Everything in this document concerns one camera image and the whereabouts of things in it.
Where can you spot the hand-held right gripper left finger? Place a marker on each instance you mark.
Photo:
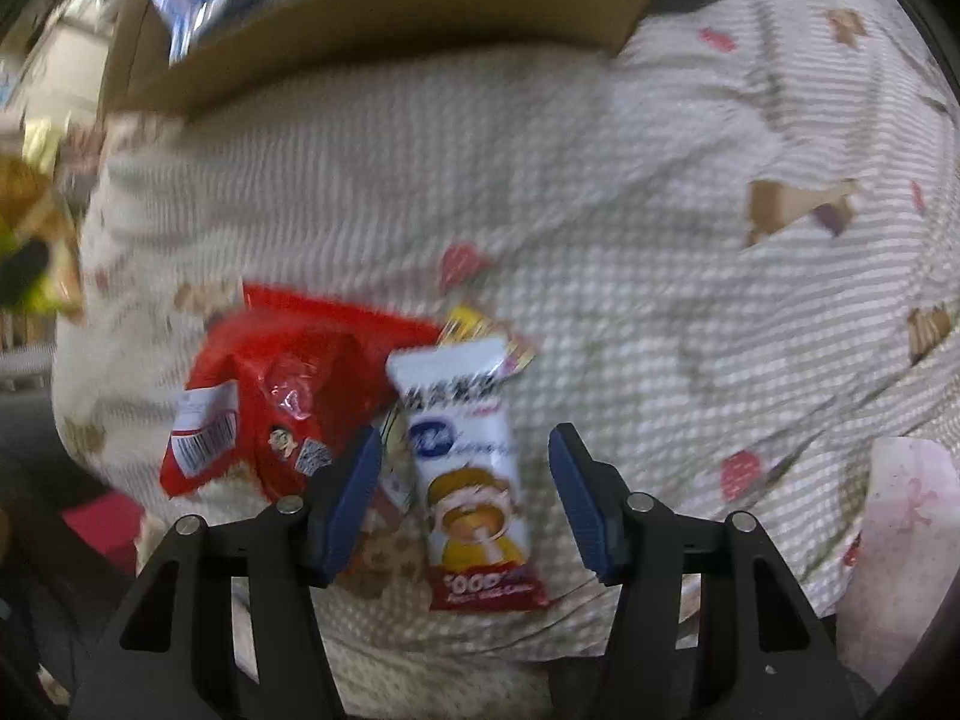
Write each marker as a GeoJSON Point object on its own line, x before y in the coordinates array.
{"type": "Point", "coordinates": [349, 502]}

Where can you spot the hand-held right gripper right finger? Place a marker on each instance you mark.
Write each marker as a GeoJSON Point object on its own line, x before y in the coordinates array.
{"type": "Point", "coordinates": [589, 510]}

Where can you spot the white snack packet blue label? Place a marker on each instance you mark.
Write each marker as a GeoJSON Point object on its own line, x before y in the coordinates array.
{"type": "Point", "coordinates": [469, 465]}

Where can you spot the red snack bag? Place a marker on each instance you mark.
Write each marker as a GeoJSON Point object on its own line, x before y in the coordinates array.
{"type": "Point", "coordinates": [247, 390]}

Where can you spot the red snack packet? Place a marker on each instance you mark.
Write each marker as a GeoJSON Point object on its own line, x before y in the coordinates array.
{"type": "Point", "coordinates": [337, 315]}

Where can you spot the yellow purple snack packet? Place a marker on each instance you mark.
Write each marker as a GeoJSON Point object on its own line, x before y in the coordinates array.
{"type": "Point", "coordinates": [472, 324]}

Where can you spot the pink snack packet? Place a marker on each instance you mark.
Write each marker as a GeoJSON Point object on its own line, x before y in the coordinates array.
{"type": "Point", "coordinates": [900, 540]}

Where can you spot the brown cardboard box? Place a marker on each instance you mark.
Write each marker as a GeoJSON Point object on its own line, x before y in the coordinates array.
{"type": "Point", "coordinates": [412, 15]}

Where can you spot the red cloth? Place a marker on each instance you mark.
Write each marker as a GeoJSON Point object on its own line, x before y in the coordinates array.
{"type": "Point", "coordinates": [101, 532]}

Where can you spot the checked printed bedsheet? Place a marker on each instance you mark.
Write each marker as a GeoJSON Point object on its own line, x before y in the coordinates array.
{"type": "Point", "coordinates": [600, 202]}

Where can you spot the blurred yellow object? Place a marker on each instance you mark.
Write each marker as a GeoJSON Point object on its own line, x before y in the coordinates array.
{"type": "Point", "coordinates": [30, 240]}

